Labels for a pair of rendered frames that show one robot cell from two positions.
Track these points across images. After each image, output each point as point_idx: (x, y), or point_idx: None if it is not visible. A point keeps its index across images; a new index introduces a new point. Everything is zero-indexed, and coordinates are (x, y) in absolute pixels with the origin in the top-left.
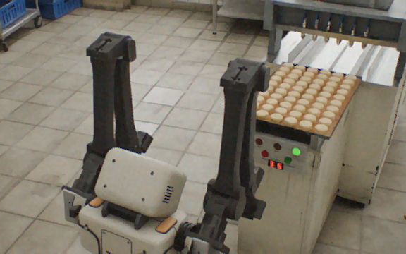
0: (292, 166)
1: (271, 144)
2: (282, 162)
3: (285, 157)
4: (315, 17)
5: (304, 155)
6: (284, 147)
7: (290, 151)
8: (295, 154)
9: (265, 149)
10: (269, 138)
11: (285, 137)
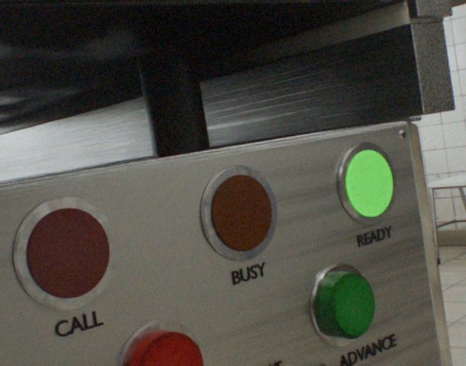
0: (379, 341)
1: (183, 222)
2: (311, 364)
3: (322, 292)
4: None
5: (413, 192)
6: (289, 197)
7: (332, 209)
8: (374, 215)
9: (152, 322)
10: (152, 165)
11: (218, 149)
